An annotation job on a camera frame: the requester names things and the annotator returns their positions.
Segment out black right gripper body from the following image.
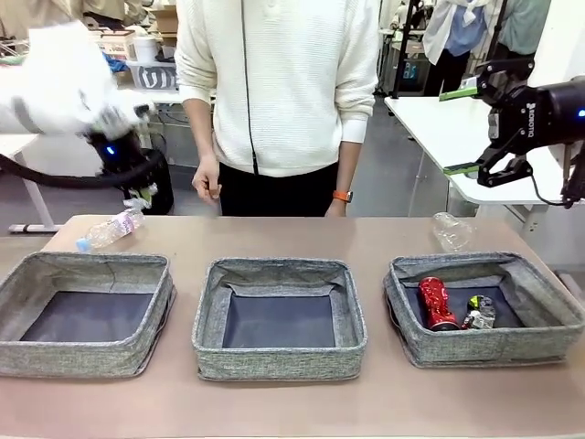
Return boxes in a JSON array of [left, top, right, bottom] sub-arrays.
[[486, 76, 585, 151]]

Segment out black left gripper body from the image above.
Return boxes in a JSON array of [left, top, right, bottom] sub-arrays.
[[88, 129, 153, 189]]

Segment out clear plastic cup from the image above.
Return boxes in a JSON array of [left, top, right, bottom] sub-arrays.
[[431, 211, 477, 253]]

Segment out crushed silver can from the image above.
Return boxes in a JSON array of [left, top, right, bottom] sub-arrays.
[[461, 294, 497, 331]]

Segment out crushed red can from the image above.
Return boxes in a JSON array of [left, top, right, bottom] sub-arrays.
[[417, 275, 461, 332]]

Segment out person's left forearm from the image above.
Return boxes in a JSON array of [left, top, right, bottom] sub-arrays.
[[335, 139, 367, 193]]

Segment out person's right forearm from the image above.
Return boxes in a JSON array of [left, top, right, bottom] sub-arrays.
[[182, 98, 218, 161]]

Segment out person's right hand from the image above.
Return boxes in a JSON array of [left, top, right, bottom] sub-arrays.
[[191, 155, 223, 200]]

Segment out person's left hand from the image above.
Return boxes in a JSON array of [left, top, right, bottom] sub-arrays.
[[324, 198, 350, 219]]

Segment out black backpack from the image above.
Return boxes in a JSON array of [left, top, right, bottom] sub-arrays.
[[125, 148, 176, 216]]

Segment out clear bottle with blue cap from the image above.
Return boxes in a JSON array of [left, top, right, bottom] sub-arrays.
[[75, 208, 147, 253]]

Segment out bystander in grey top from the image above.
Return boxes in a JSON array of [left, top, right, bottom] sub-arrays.
[[495, 0, 553, 61]]

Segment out bystander in white jacket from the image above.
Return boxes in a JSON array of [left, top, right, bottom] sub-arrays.
[[422, 0, 489, 98]]

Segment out large white table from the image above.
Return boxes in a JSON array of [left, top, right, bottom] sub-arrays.
[[383, 93, 585, 208]]

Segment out small white table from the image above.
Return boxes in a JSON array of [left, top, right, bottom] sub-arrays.
[[131, 89, 216, 105]]

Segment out clear plastic storage box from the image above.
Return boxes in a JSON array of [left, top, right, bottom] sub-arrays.
[[125, 60, 180, 91]]

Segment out blue cloth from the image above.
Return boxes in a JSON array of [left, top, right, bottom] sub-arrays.
[[101, 51, 132, 75]]

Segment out black stand pole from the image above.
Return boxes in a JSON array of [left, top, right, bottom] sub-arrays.
[[390, 0, 422, 100]]

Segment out white plastic crate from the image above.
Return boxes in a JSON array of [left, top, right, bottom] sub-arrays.
[[97, 30, 138, 61]]

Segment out black trousers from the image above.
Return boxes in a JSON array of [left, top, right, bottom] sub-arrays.
[[218, 162, 342, 218]]

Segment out cardboard box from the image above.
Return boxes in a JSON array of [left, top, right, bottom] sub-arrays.
[[153, 3, 180, 38]]

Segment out grey fabric basket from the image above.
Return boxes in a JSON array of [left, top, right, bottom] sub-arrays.
[[0, 252, 178, 380], [382, 250, 585, 369], [191, 257, 369, 383]]

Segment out white knit sweater torso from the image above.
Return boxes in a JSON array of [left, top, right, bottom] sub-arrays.
[[175, 0, 381, 177]]

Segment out black left arm cable bundle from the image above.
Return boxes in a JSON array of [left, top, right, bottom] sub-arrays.
[[0, 153, 168, 190]]

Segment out thin black cord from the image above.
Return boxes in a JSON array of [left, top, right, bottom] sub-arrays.
[[240, 0, 258, 176]]

